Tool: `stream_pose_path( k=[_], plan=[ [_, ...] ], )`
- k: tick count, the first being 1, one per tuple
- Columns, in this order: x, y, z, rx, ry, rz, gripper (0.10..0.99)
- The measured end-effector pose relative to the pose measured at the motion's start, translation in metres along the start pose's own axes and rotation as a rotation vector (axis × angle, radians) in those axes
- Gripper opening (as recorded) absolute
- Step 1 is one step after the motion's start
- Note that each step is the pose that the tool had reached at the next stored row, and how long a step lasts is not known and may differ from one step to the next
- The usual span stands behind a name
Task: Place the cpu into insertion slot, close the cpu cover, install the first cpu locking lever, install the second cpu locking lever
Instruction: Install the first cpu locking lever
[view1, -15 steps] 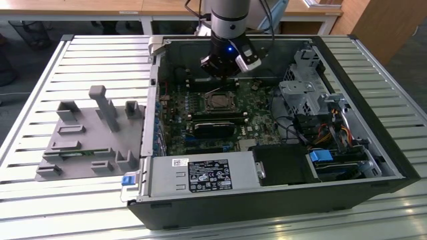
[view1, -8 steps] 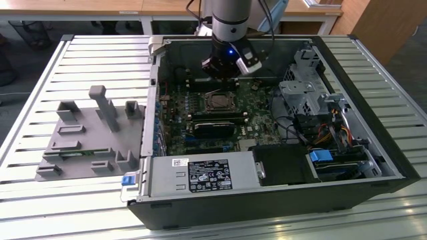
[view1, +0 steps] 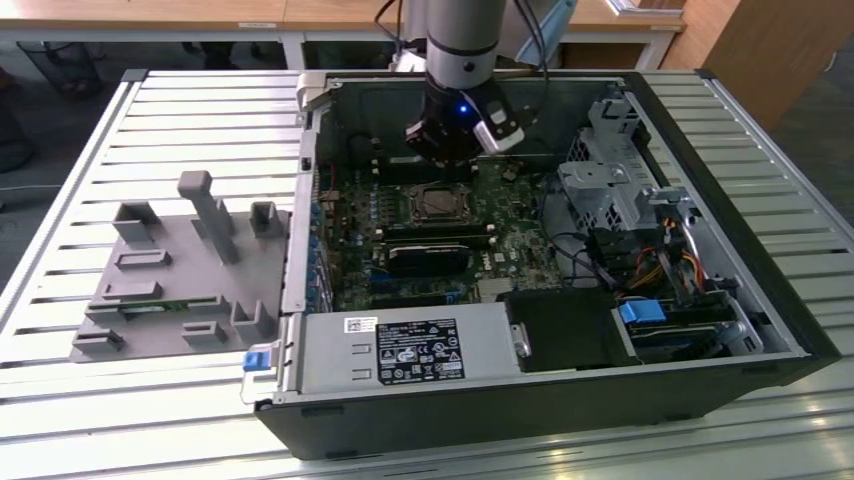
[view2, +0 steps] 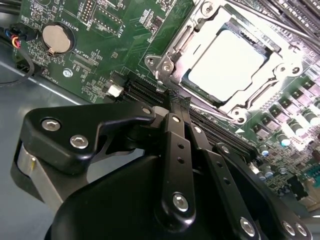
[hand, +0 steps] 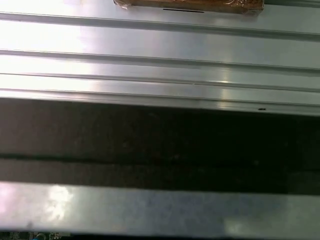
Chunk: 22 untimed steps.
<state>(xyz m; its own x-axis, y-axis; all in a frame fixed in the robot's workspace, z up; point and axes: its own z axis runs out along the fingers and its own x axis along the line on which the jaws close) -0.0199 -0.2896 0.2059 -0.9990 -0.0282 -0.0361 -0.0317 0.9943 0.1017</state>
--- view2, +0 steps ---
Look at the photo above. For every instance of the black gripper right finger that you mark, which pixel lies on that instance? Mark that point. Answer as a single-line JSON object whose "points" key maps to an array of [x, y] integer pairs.
{"points": [[202, 145]]}

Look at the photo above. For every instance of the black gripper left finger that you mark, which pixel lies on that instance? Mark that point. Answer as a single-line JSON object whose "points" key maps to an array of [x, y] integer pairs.
{"points": [[62, 132]]}

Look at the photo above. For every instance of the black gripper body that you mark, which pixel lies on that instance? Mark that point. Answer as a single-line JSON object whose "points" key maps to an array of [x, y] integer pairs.
{"points": [[112, 205]]}

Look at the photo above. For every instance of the metal socket cover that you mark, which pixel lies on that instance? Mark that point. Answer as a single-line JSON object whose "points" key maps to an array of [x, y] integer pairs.
{"points": [[200, 37]]}

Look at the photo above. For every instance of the silver CPU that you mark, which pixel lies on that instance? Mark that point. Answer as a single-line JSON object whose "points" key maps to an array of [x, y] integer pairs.
{"points": [[225, 62]]}

